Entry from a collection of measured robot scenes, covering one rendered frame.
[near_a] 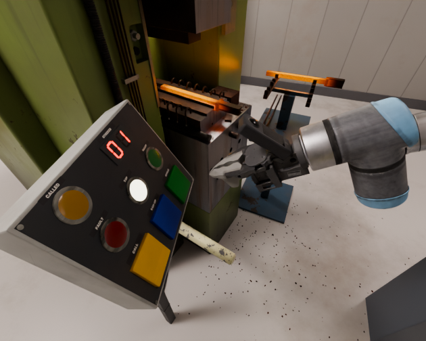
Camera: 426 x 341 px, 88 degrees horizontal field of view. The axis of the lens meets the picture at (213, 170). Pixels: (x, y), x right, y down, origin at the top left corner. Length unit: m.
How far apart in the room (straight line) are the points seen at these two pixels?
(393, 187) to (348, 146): 0.13
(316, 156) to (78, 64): 0.58
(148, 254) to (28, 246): 0.19
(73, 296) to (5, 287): 0.44
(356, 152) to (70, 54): 0.64
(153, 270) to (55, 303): 1.30
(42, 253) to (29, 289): 1.48
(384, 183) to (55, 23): 0.73
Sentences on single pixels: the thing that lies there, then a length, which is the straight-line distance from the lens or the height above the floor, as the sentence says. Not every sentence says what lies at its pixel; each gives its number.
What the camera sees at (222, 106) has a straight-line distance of 0.93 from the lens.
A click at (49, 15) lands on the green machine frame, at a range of 0.65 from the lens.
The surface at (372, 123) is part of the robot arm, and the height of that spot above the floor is 1.24.
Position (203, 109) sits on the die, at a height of 0.99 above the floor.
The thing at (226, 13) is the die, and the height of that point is 1.30.
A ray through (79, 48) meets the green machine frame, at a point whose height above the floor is 1.27.
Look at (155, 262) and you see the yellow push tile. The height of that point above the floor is 1.00.
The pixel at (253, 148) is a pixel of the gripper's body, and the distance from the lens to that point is 0.49.
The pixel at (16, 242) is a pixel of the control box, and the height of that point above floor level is 1.17.
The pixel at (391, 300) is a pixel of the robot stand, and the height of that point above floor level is 0.24.
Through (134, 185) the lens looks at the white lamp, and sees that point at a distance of 0.47.
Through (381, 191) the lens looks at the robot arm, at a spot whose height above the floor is 1.11.
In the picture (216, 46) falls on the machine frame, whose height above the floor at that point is 1.14.
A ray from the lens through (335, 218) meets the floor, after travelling 1.96.
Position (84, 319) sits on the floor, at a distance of 1.62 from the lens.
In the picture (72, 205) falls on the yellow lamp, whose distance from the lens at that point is 0.39.
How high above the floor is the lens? 1.43
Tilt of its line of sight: 44 degrees down
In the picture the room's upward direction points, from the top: straight up
